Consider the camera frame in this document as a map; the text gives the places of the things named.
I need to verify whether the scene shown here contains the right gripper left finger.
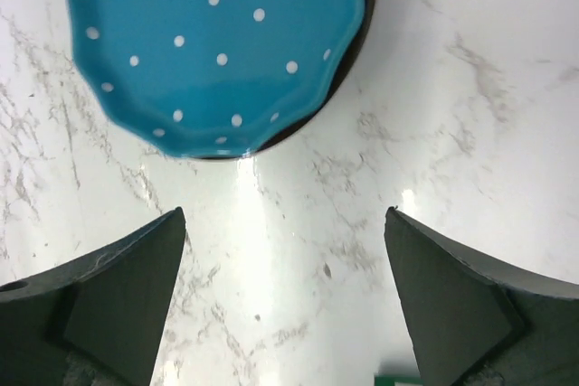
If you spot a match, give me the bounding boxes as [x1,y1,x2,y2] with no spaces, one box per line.
[1,208,186,385]

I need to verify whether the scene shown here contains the green mat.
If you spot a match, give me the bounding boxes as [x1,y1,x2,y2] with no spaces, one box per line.
[374,375,422,386]

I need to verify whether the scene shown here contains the brown rimmed beige plate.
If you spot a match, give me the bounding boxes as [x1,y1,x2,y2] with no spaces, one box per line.
[200,0,376,161]

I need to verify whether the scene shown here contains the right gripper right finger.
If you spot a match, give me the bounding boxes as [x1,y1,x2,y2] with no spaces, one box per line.
[384,207,578,385]

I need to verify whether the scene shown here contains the blue scalloped plate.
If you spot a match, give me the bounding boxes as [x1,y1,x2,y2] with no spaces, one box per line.
[67,0,365,158]

